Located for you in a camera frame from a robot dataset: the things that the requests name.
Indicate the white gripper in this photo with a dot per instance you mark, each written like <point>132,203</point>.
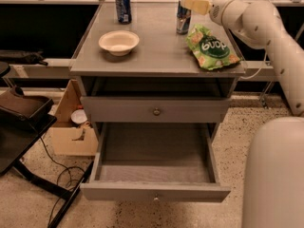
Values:
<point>217,10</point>

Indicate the redbull can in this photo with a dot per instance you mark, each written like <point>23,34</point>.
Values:
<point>183,19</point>

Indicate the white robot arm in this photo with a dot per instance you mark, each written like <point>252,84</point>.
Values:
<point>273,177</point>

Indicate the blue pepsi can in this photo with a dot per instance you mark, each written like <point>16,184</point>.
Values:
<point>123,8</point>

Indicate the grey drawer cabinet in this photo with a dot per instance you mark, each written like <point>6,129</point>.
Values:
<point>161,65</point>

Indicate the closed grey upper drawer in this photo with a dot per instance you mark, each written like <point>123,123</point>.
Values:
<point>154,110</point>

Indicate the open grey lower drawer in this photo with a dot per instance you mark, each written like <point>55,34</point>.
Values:
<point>155,161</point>

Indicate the green chip bag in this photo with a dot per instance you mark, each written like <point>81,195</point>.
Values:
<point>209,51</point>

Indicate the white paper bowl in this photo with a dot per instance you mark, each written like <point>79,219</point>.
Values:
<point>119,42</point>

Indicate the white bowl in box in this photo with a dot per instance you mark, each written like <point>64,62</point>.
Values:
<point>78,116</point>

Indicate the cardboard box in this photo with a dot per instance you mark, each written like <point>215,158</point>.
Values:
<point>67,137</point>

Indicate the black chair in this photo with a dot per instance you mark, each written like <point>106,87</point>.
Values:
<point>24,120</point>

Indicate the metal railing frame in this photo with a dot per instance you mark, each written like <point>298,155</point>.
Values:
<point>262,70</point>

